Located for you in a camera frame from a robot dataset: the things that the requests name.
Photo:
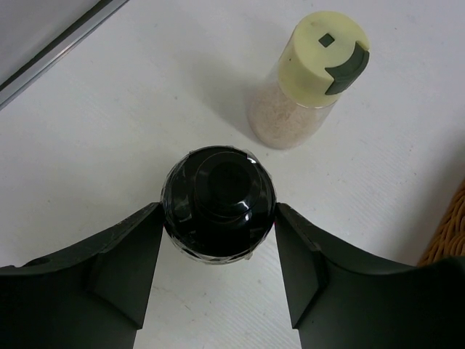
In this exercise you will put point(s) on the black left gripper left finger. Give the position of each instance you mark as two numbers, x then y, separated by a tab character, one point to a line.
92	294

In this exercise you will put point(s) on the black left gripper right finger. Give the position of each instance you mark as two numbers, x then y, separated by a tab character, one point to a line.
340	296

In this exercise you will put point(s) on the black-top spice grinder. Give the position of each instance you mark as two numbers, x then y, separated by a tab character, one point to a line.
219	204

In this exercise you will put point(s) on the yellow-lid spice shaker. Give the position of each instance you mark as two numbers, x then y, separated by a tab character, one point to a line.
325	54

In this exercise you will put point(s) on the brown wicker divided basket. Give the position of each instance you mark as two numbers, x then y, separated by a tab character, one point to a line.
448	239

